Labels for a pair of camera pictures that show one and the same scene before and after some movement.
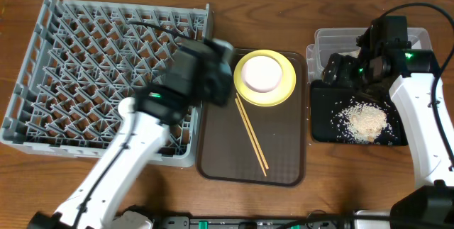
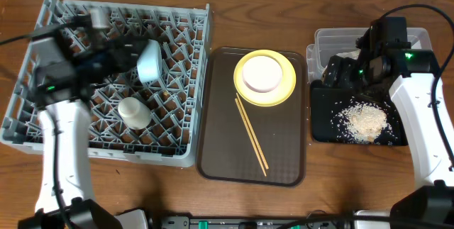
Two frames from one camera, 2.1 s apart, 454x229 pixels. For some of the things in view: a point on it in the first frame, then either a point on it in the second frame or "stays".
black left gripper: x=221 y=81 to x=120 y=53
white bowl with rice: x=262 y=74 stays
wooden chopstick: x=250 y=137 stays
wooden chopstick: x=252 y=130 stays
